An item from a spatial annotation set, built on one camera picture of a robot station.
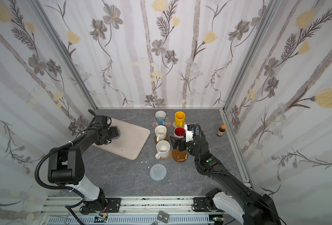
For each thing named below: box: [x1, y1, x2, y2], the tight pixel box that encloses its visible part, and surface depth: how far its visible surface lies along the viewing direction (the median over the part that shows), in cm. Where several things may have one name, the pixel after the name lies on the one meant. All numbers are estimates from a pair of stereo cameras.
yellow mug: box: [174, 111, 186, 128], surface depth 106 cm
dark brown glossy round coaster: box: [172, 147, 189, 163], surface depth 93 cm
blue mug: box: [154, 110, 167, 126], surface depth 106 cm
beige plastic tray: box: [91, 118, 151, 161], surface depth 100 cm
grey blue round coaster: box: [149, 163, 167, 181], surface depth 88 cm
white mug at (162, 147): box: [154, 139, 171, 160], surface depth 89 cm
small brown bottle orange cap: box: [216, 124, 227, 137], surface depth 101 cm
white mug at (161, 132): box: [154, 124, 167, 143], surface depth 95 cm
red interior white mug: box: [173, 126, 186, 139], surface depth 100 cm
